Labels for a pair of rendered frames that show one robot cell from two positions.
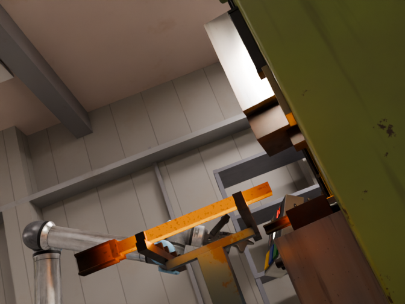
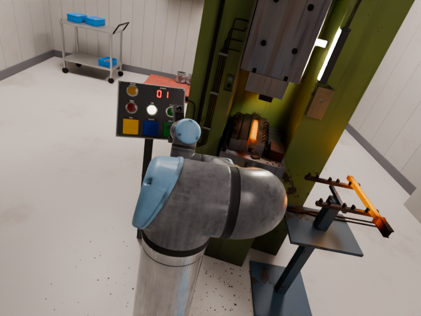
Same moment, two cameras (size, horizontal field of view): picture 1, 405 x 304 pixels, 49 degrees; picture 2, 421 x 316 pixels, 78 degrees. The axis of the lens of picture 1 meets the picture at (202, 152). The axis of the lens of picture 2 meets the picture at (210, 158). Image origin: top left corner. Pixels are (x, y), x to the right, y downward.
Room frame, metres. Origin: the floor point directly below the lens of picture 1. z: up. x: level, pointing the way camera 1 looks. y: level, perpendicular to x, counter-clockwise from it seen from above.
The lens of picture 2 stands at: (1.85, 1.10, 1.67)
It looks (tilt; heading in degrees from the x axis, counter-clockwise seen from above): 32 degrees down; 262
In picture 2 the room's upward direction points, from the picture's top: 14 degrees clockwise
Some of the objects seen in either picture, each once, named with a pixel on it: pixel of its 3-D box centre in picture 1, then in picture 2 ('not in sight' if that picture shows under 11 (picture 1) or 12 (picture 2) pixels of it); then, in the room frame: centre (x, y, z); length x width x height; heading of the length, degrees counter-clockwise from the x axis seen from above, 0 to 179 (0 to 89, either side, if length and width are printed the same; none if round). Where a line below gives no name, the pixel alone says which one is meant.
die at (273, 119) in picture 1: (312, 111); (267, 76); (1.43, -0.41, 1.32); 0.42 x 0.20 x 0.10; 77
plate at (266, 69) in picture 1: (279, 95); (319, 103); (1.14, -0.26, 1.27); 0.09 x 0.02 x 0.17; 167
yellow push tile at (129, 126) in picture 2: (268, 260); (130, 126); (2.11, -0.10, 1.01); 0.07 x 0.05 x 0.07; 12
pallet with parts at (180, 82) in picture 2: not in sight; (178, 84); (2.08, -3.44, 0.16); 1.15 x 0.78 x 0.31; 0
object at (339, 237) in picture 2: not in sight; (319, 227); (1.00, 0.06, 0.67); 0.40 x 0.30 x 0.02; 176
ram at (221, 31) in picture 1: (281, 52); (290, 31); (1.39, -0.40, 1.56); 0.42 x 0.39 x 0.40; 77
